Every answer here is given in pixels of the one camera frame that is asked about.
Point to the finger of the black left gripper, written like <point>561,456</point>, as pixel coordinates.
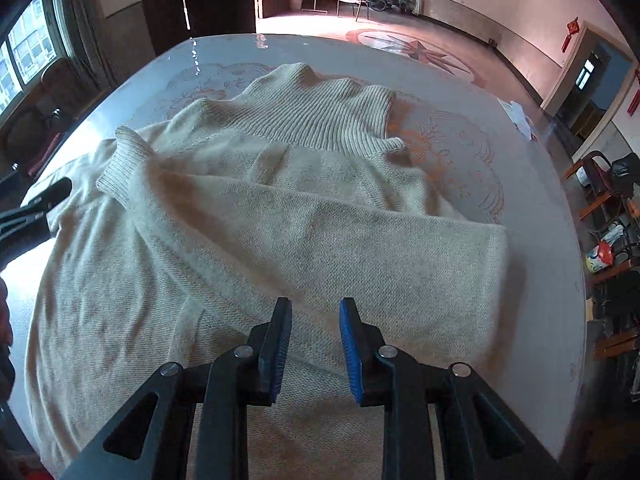
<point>25,228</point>

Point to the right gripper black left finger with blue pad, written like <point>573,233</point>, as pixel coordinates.
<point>192,422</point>

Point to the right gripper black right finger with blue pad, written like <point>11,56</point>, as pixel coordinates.
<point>438,422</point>

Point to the beige knit sweater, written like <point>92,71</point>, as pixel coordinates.
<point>178,238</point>

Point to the colourful snack bag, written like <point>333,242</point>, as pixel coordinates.
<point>599,258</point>

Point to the wooden shelf rack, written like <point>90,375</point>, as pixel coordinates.
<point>614,209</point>

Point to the white paper sheet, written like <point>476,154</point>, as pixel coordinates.
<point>517,116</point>

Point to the black bicycle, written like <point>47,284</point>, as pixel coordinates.
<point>404,6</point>

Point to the red Chinese knot ornament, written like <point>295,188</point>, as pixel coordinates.
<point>573,29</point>

